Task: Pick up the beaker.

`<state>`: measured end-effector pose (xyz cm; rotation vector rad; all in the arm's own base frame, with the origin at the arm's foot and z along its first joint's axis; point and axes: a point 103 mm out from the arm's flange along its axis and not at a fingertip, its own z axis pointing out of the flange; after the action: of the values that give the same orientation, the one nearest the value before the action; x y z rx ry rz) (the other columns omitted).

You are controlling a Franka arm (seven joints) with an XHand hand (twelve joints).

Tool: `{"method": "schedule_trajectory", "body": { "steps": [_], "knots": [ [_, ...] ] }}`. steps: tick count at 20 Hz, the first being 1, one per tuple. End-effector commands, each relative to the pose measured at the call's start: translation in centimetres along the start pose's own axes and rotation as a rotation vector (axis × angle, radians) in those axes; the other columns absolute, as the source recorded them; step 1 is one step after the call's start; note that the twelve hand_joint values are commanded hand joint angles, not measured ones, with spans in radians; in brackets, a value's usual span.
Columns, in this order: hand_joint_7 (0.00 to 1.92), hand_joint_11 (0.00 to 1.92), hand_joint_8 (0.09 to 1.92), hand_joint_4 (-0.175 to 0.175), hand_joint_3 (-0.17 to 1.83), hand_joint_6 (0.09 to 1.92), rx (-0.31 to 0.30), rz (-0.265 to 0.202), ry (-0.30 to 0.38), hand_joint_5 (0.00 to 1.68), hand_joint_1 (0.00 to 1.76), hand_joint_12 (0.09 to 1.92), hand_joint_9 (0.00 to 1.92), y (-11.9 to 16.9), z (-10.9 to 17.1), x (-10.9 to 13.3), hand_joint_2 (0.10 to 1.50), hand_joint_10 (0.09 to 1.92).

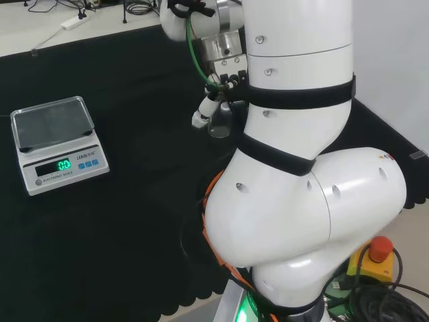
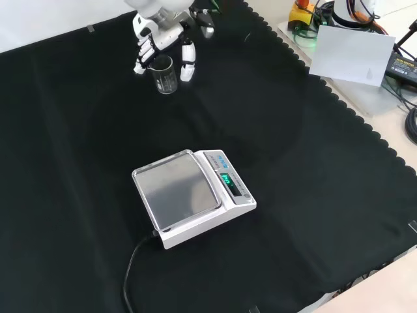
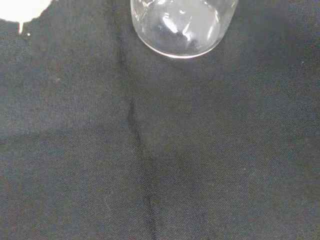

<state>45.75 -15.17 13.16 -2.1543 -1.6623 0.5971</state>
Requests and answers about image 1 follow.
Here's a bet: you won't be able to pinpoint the grey power strip cord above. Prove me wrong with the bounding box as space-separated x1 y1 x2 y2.
36 25 65 48

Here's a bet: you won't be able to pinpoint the green cable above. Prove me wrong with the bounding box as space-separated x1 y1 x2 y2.
184 13 223 89

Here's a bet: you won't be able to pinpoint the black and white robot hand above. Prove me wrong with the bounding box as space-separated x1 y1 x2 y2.
191 55 250 136

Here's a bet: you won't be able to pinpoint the white power strip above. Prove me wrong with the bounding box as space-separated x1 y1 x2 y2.
60 15 92 31

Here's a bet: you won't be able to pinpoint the white electronic balance steel pan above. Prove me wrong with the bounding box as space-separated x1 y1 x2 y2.
9 95 111 197

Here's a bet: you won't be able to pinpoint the black bench cloth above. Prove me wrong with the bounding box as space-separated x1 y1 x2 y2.
0 23 429 318

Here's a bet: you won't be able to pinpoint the orange cable bundle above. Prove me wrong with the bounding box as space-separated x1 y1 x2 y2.
200 170 271 322

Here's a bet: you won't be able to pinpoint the yellow stop button red cap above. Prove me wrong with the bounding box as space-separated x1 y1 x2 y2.
346 235 395 283

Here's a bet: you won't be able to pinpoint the tangled black floor cables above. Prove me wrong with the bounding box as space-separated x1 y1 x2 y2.
19 0 162 17

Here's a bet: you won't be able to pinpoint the small clear glass beaker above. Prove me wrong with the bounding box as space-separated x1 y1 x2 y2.
207 99 233 139

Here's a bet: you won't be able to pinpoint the black cable coil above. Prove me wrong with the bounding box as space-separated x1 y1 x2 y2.
320 247 429 322

